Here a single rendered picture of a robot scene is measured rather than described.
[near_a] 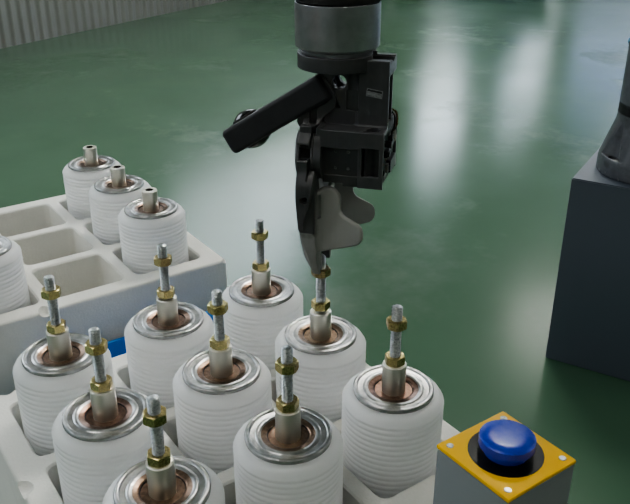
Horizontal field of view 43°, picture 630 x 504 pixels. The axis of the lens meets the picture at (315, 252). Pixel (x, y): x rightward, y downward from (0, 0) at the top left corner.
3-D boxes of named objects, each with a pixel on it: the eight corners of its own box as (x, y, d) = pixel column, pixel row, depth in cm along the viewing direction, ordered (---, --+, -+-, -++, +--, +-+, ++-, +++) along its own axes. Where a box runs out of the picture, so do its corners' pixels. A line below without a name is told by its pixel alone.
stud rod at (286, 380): (296, 423, 68) (295, 348, 65) (286, 427, 68) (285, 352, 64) (289, 417, 69) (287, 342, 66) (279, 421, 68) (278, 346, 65)
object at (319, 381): (368, 496, 88) (373, 357, 80) (281, 503, 87) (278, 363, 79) (354, 440, 96) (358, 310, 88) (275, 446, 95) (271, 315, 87)
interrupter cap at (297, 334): (362, 355, 81) (362, 349, 81) (287, 359, 80) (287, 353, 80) (350, 317, 88) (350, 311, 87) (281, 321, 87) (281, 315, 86)
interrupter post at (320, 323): (333, 343, 83) (333, 315, 81) (310, 344, 83) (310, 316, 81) (330, 331, 85) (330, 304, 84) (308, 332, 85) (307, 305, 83)
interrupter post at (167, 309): (154, 327, 86) (151, 300, 84) (162, 316, 88) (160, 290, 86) (175, 330, 85) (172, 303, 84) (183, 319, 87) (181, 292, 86)
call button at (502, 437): (503, 432, 60) (506, 410, 59) (545, 461, 57) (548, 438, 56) (465, 452, 58) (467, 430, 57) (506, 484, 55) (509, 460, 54)
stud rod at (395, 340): (400, 379, 74) (404, 308, 71) (389, 380, 74) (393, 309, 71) (398, 373, 75) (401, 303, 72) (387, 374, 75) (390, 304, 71)
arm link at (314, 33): (283, 5, 66) (309, -8, 73) (284, 60, 68) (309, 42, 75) (371, 8, 65) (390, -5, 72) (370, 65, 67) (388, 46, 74)
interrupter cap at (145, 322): (121, 337, 84) (120, 331, 84) (150, 303, 90) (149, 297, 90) (189, 346, 82) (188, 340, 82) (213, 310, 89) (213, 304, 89)
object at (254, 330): (233, 448, 95) (226, 316, 87) (222, 401, 103) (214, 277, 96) (312, 435, 97) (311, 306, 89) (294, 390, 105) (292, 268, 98)
